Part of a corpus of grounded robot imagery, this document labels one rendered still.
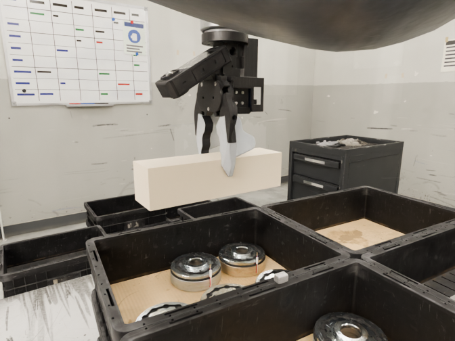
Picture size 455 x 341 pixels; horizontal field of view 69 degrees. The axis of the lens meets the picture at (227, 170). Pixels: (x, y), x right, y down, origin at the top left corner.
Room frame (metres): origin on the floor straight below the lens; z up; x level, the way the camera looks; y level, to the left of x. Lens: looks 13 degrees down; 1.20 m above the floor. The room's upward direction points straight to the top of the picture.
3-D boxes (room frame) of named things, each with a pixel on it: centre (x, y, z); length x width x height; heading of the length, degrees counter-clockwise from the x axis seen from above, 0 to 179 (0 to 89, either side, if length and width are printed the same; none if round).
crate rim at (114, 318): (0.56, 0.03, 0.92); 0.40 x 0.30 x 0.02; 119
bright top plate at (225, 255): (0.67, -0.03, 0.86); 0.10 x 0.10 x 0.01
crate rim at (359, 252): (0.75, -0.32, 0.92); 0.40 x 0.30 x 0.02; 119
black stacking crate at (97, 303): (0.56, 0.03, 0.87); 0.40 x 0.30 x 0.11; 119
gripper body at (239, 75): (0.54, 0.00, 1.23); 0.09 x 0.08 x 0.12; 124
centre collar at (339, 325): (0.41, -0.18, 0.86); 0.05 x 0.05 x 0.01
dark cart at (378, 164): (2.18, -0.79, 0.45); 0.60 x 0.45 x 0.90; 124
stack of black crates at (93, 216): (1.81, 0.58, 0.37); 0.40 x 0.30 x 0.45; 124
